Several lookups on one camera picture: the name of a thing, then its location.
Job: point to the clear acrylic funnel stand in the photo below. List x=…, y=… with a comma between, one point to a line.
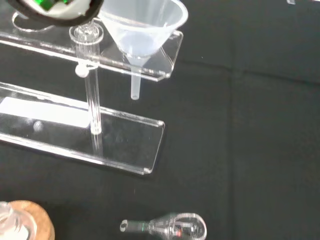
x=82, y=120

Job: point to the round-bottom glass flask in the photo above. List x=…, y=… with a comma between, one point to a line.
x=15, y=222

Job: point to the glass weighing funnel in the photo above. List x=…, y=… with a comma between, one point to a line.
x=180, y=226

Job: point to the black cloth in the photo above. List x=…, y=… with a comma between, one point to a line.
x=250, y=125

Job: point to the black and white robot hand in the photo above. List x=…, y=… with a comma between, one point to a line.
x=62, y=11

